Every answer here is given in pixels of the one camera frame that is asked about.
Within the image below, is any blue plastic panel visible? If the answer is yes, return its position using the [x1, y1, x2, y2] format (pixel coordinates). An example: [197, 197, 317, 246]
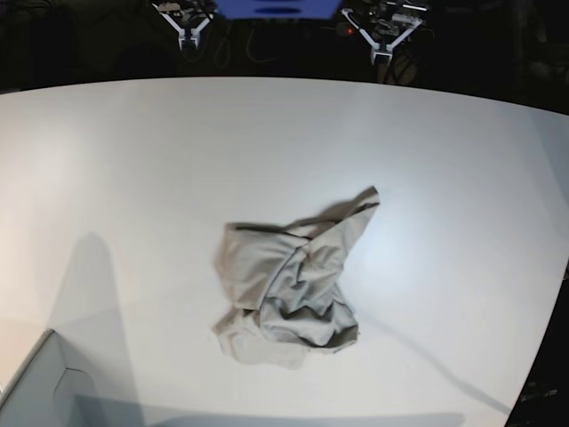
[215, 0, 341, 20]

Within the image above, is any white cardboard box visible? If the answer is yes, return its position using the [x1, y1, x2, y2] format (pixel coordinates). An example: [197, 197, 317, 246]
[1, 329, 146, 426]

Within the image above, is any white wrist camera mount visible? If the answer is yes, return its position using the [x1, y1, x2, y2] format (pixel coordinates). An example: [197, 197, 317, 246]
[151, 0, 217, 50]
[340, 1, 431, 65]

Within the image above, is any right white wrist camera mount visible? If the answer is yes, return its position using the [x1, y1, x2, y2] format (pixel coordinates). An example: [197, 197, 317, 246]
[151, 0, 217, 50]

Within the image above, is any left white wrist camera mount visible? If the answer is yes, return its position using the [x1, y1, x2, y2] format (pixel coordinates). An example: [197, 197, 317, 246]
[340, 1, 431, 65]

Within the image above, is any black power strip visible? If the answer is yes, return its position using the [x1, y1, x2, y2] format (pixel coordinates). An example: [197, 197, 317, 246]
[333, 22, 367, 37]

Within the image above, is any beige grey t-shirt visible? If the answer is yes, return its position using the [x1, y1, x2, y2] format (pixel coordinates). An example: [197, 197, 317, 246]
[213, 187, 380, 369]

